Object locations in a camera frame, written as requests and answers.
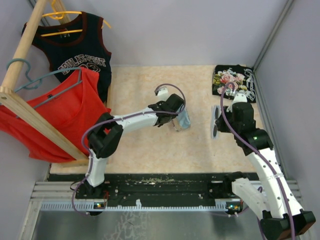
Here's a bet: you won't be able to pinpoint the newspaper print glasses case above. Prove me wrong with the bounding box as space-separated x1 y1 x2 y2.
171 109 191 132

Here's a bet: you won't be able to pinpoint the white frame sunglasses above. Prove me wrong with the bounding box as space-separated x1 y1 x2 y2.
211 105 221 139

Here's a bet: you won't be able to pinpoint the light blue cleaning cloth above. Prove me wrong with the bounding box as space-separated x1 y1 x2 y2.
176 109 191 130

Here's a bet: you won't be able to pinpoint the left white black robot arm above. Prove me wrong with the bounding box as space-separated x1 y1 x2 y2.
81 93 186 199

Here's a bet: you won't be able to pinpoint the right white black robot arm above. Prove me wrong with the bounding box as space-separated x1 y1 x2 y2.
212 102 316 240

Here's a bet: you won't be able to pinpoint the black floral folded shirt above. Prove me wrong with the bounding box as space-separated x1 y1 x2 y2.
212 64 256 103

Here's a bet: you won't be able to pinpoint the red tank top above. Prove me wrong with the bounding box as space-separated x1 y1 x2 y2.
0 68 111 163

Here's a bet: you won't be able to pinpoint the navy basketball tank top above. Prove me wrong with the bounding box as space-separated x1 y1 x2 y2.
32 12 112 102

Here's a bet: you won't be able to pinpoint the blue grey clothes hanger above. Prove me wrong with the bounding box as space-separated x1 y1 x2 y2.
6 58 82 110

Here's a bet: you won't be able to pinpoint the yellow clothes hanger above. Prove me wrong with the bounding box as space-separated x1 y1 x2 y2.
35 11 112 42

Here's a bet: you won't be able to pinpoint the wooden clothes rack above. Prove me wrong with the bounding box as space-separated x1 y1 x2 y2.
0 0 112 168

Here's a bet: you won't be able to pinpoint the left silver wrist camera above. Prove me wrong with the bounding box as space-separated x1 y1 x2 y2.
155 86 169 101

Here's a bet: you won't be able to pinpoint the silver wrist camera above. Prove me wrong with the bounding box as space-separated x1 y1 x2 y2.
155 86 169 101
231 92 248 104

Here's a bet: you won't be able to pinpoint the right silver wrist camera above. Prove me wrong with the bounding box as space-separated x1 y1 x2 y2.
231 92 248 104

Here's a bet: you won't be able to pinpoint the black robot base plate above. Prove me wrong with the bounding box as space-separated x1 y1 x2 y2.
47 171 253 208

